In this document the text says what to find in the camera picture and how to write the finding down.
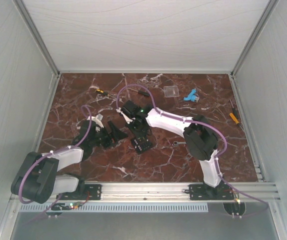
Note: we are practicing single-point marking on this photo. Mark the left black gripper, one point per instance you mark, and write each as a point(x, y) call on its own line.
point(116, 133)

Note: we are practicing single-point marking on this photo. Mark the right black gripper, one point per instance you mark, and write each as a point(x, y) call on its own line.
point(142, 133)

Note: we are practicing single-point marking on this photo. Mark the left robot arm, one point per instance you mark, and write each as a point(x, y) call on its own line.
point(37, 178)

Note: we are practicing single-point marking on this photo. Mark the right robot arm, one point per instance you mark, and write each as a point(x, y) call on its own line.
point(201, 141)

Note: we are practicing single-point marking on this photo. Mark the clear plastic fuse box lid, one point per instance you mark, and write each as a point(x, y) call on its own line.
point(171, 91)

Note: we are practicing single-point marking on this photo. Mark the black yellow screwdriver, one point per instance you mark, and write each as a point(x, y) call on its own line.
point(103, 93)

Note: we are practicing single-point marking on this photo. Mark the silver wrench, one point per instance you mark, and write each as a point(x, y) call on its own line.
point(176, 143)

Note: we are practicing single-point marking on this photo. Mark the blue plastic connector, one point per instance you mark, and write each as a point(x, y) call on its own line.
point(192, 96)

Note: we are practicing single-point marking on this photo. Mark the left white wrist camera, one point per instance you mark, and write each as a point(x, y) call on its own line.
point(98, 120)

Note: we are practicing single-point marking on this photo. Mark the black handle screwdriver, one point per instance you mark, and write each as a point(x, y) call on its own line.
point(144, 93)

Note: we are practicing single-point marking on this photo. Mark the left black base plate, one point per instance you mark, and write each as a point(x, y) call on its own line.
point(91, 192)

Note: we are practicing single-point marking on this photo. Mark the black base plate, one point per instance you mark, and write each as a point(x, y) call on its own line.
point(198, 192)
point(91, 192)

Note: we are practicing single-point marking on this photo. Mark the aluminium mounting rail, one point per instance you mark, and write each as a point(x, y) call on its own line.
point(174, 191)

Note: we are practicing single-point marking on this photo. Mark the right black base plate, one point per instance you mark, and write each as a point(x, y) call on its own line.
point(198, 192)

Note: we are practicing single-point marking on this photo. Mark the orange handle screwdriver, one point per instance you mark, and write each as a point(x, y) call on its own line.
point(235, 120)

